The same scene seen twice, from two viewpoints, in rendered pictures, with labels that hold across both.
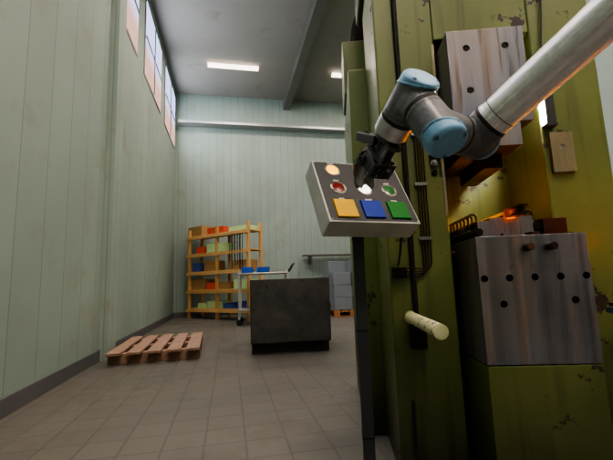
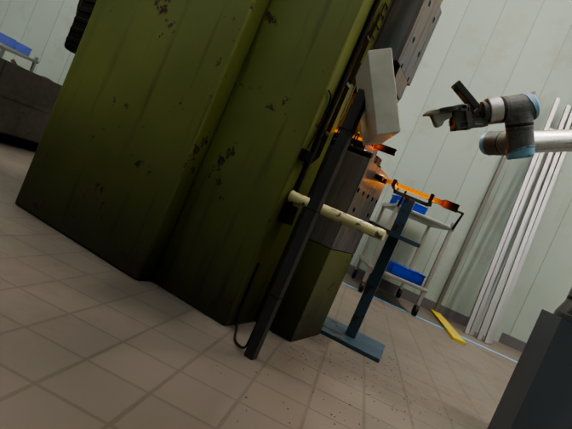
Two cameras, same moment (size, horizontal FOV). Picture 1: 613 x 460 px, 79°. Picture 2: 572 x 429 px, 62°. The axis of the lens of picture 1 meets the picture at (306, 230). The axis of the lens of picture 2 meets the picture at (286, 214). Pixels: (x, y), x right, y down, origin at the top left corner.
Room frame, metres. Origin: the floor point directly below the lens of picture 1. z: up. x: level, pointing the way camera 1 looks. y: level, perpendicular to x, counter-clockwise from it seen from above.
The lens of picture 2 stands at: (0.79, 1.50, 0.62)
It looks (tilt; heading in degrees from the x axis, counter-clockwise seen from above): 2 degrees down; 291
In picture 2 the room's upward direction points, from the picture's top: 23 degrees clockwise
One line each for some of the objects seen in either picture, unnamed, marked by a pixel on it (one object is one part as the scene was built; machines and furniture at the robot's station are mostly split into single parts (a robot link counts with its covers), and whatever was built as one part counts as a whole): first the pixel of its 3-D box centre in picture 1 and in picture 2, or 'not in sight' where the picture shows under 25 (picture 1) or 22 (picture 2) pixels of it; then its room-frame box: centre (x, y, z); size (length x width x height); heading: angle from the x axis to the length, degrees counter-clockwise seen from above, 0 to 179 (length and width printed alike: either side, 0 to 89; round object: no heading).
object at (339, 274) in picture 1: (344, 287); not in sight; (8.92, -0.85, 0.61); 1.24 x 0.83 x 1.23; 10
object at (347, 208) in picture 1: (345, 209); not in sight; (1.19, -0.13, 1.01); 0.07 x 0.05 x 0.07; 111
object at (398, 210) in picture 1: (398, 211); not in sight; (1.26, -0.32, 1.01); 0.07 x 0.05 x 0.07; 111
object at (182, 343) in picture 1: (161, 346); not in sight; (4.66, 1.79, 0.06); 1.41 x 0.97 x 0.13; 12
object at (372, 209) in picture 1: (372, 210); not in sight; (1.23, -0.22, 1.01); 0.07 x 0.05 x 0.07; 111
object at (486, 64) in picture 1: (479, 99); (383, 31); (1.59, -0.80, 1.56); 0.42 x 0.39 x 0.40; 176
